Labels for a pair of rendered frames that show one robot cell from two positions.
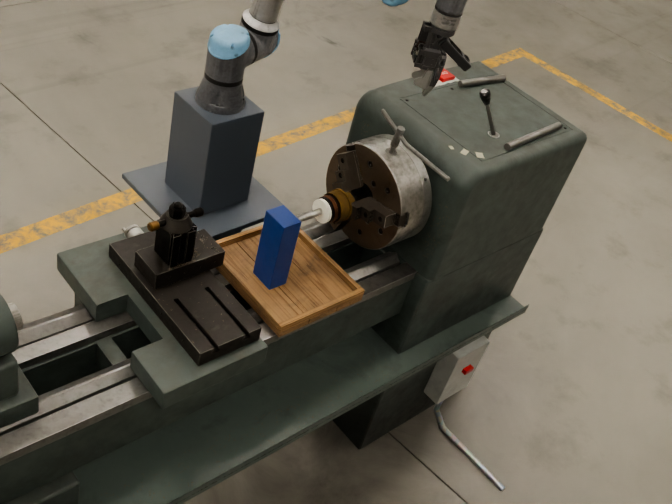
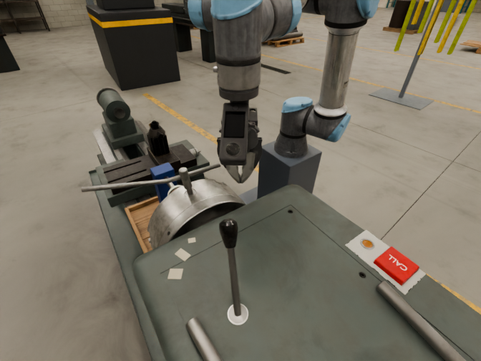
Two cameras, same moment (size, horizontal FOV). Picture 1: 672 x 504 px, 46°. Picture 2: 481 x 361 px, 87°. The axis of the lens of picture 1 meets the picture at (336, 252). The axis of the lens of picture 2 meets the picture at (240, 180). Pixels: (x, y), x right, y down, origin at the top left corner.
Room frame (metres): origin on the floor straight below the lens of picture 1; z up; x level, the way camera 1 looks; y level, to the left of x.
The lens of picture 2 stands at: (2.20, -0.53, 1.71)
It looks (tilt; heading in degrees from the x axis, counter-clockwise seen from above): 39 degrees down; 107
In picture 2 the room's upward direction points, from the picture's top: straight up
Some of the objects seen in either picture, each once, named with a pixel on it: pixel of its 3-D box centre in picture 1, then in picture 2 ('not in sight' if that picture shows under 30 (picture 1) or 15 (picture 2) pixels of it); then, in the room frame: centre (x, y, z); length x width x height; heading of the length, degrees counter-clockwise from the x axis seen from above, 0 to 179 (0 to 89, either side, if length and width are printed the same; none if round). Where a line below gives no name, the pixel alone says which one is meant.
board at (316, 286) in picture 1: (283, 272); (175, 215); (1.69, 0.12, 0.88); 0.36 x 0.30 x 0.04; 51
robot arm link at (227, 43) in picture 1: (228, 51); (297, 114); (2.13, 0.47, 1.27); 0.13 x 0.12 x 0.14; 160
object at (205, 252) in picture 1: (180, 258); (163, 157); (1.51, 0.38, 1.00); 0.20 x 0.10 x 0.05; 141
